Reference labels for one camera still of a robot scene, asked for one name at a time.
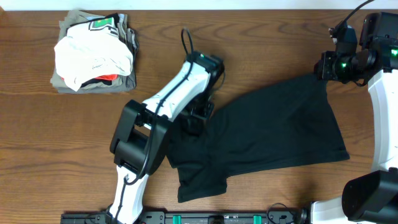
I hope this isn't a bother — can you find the black t-shirt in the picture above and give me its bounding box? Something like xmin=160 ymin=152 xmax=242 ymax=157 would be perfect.
xmin=167 ymin=74 xmax=349 ymax=203

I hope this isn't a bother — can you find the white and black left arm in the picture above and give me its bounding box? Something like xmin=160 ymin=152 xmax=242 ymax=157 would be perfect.
xmin=105 ymin=51 xmax=224 ymax=223

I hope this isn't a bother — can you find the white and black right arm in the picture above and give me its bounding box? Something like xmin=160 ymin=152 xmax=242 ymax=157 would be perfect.
xmin=300 ymin=12 xmax=397 ymax=223

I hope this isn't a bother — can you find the red and black folded garment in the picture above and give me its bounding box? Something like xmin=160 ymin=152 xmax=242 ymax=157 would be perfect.
xmin=56 ymin=74 xmax=123 ymax=89

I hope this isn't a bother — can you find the white folded shirt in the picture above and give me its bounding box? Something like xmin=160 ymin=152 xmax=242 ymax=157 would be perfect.
xmin=54 ymin=14 xmax=133 ymax=91

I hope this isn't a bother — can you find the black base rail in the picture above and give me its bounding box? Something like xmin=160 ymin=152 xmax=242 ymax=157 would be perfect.
xmin=60 ymin=209 xmax=311 ymax=224

